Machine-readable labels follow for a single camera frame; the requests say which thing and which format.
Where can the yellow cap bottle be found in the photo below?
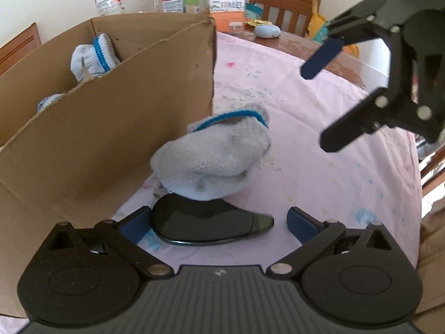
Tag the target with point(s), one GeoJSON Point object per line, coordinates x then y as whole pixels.
{"type": "Point", "coordinates": [156, 1]}

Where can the black teardrop case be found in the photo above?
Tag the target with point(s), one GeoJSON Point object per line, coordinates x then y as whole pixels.
{"type": "Point", "coordinates": [208, 222]}

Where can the pink floral tablecloth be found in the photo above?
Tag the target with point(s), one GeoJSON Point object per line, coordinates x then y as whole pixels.
{"type": "Point", "coordinates": [313, 181]}

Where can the white sock blue trim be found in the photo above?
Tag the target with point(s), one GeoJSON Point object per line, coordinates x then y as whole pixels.
{"type": "Point", "coordinates": [208, 160]}
{"type": "Point", "coordinates": [87, 59]}

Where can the teal packet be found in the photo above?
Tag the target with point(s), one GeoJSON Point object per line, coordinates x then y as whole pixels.
{"type": "Point", "coordinates": [253, 10]}

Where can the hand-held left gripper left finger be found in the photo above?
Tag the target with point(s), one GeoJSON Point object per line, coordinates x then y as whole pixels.
{"type": "Point", "coordinates": [135, 226]}

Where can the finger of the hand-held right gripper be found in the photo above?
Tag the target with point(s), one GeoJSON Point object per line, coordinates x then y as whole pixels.
{"type": "Point", "coordinates": [351, 125]}
{"type": "Point", "coordinates": [323, 57]}

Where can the brown cardboard box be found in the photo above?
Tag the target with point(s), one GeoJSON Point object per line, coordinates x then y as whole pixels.
{"type": "Point", "coordinates": [104, 128]}

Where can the yellow bag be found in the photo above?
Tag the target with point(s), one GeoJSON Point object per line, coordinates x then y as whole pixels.
{"type": "Point", "coordinates": [317, 17]}

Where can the beige cloth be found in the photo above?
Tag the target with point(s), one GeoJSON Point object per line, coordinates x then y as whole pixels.
{"type": "Point", "coordinates": [433, 268]}

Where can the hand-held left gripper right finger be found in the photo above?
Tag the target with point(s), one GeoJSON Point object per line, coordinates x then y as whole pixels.
{"type": "Point", "coordinates": [299, 222]}

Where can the blue white crochet item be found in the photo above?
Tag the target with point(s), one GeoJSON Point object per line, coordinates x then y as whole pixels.
{"type": "Point", "coordinates": [48, 103]}

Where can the plastic jar orange label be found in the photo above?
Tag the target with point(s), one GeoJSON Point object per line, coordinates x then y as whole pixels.
{"type": "Point", "coordinates": [226, 3]}

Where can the wooden chair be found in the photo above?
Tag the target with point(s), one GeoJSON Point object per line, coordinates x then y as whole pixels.
{"type": "Point", "coordinates": [21, 45]}
{"type": "Point", "coordinates": [285, 3]}
{"type": "Point", "coordinates": [433, 167]}

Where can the light blue oval case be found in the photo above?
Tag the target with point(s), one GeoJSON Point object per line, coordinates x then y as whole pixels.
{"type": "Point", "coordinates": [267, 30]}

